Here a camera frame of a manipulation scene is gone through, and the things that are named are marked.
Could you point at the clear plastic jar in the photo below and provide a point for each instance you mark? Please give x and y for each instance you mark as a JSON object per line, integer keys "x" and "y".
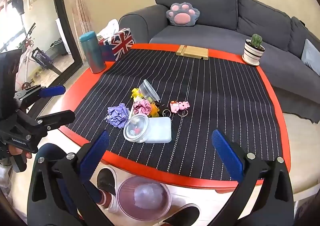
{"x": 147, "y": 88}

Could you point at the white tissue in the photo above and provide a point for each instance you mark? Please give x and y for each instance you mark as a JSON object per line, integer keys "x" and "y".
{"x": 110, "y": 28}

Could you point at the flag print tissue box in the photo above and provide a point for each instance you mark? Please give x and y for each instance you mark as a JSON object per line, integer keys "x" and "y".
{"x": 120, "y": 43}

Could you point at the potted cactus striped pot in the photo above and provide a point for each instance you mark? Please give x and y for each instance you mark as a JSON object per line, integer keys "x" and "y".
{"x": 253, "y": 52}

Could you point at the person's left leg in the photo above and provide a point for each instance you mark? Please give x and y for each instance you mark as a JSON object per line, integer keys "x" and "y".
{"x": 53, "y": 150}

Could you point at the pink paper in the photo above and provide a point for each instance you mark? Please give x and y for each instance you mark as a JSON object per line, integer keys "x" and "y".
{"x": 141, "y": 106}

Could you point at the person's left hand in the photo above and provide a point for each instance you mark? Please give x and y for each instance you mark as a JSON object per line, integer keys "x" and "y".
{"x": 18, "y": 153}

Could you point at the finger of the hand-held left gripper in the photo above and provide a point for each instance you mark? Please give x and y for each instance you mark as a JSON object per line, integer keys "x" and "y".
{"x": 52, "y": 91}
{"x": 57, "y": 116}

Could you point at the grey pink paw cushion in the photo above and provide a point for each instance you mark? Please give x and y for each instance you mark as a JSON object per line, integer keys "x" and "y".
{"x": 182, "y": 17}

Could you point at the black white-soled shoe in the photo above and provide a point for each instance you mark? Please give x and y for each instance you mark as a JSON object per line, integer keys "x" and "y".
{"x": 182, "y": 214}
{"x": 107, "y": 183}

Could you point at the white rectangular plastic box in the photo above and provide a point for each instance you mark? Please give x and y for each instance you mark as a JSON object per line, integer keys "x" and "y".
{"x": 160, "y": 131}

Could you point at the wooden phone stand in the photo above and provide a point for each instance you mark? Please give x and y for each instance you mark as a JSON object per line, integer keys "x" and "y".
{"x": 192, "y": 52}

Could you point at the black framed floor mirror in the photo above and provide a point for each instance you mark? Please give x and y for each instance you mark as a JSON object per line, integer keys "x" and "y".
{"x": 62, "y": 16}

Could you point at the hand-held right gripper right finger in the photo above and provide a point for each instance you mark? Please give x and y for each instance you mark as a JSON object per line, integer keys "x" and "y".
{"x": 226, "y": 156}

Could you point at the dark grey sofa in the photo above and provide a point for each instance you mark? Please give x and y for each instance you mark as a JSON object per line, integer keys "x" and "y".
{"x": 200, "y": 33}

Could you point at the round clear lidded container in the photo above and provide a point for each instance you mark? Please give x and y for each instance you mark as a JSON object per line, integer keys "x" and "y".
{"x": 136, "y": 128}

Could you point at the purple paper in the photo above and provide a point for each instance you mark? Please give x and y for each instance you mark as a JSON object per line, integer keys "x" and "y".
{"x": 117, "y": 115}

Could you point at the light blue cushion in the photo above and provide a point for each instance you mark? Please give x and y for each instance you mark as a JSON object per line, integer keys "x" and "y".
{"x": 312, "y": 56}

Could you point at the teal thermos bottle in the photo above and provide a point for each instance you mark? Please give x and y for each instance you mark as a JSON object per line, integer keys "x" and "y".
{"x": 92, "y": 53}

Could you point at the white patterned garment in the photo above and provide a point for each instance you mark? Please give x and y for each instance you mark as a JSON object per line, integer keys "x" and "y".
{"x": 5, "y": 178}

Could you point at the clear plastic bag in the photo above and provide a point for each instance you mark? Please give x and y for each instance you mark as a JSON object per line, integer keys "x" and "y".
{"x": 150, "y": 196}

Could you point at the pink translucent trash bin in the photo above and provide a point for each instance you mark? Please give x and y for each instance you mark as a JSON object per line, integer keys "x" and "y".
{"x": 125, "y": 193}

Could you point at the beige woven curtain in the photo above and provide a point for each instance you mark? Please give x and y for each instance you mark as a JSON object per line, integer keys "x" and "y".
{"x": 80, "y": 11}

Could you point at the black striped table mat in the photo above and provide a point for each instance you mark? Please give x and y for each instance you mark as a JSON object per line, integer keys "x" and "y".
{"x": 212, "y": 86}

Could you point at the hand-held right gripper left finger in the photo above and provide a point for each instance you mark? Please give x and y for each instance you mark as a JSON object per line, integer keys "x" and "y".
{"x": 96, "y": 153}

